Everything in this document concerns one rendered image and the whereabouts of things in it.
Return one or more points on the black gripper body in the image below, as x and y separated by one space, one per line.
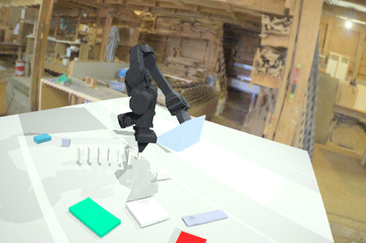
143 134

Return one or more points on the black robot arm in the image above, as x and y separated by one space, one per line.
143 93

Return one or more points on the red rectangular block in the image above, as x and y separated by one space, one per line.
189 238

